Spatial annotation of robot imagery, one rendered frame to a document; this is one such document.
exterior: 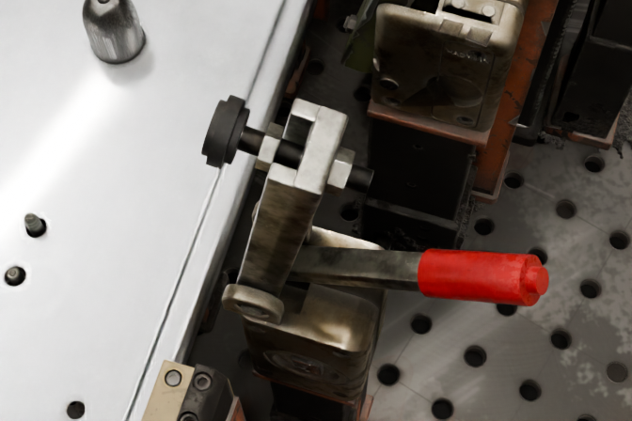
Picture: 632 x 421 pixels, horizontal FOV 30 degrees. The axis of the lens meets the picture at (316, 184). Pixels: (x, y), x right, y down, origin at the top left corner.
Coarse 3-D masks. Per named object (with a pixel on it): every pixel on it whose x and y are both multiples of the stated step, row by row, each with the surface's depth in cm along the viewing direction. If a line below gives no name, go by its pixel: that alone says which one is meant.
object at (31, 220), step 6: (24, 216) 65; (30, 216) 64; (36, 216) 65; (24, 222) 65; (30, 222) 65; (36, 222) 65; (30, 228) 65; (36, 228) 65; (42, 228) 66; (36, 234) 66
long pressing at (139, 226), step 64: (0, 0) 72; (64, 0) 72; (192, 0) 72; (256, 0) 72; (0, 64) 70; (64, 64) 70; (128, 64) 70; (192, 64) 70; (256, 64) 70; (0, 128) 69; (64, 128) 68; (128, 128) 68; (192, 128) 68; (256, 128) 68; (0, 192) 67; (64, 192) 67; (128, 192) 67; (192, 192) 67; (0, 256) 65; (64, 256) 65; (128, 256) 65; (192, 256) 65; (0, 320) 64; (64, 320) 64; (128, 320) 64; (192, 320) 64; (0, 384) 63; (64, 384) 63; (128, 384) 63
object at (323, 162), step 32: (224, 128) 44; (288, 128) 46; (320, 128) 45; (224, 160) 45; (288, 160) 45; (320, 160) 44; (352, 160) 45; (288, 192) 44; (320, 192) 44; (256, 224) 49; (288, 224) 47; (256, 256) 52; (288, 256) 51
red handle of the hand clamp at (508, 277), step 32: (320, 256) 56; (352, 256) 55; (384, 256) 54; (416, 256) 53; (448, 256) 52; (480, 256) 51; (512, 256) 50; (384, 288) 54; (416, 288) 53; (448, 288) 51; (480, 288) 50; (512, 288) 49; (544, 288) 50
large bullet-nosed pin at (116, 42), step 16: (96, 0) 66; (112, 0) 66; (128, 0) 67; (96, 16) 66; (112, 16) 66; (128, 16) 67; (96, 32) 67; (112, 32) 67; (128, 32) 68; (96, 48) 69; (112, 48) 69; (128, 48) 69
